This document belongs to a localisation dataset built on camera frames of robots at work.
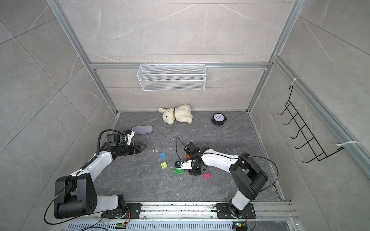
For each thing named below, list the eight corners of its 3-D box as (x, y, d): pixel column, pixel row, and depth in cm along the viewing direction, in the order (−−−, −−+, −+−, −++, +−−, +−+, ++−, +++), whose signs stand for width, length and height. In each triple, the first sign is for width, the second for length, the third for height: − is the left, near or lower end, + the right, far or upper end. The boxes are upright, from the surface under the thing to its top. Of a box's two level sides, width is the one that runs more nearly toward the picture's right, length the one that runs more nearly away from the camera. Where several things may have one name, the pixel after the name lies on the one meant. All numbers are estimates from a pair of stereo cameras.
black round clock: (209, 120, 116) (209, 118, 114) (217, 113, 121) (218, 110, 119) (219, 127, 111) (220, 125, 109) (227, 119, 117) (228, 117, 115)
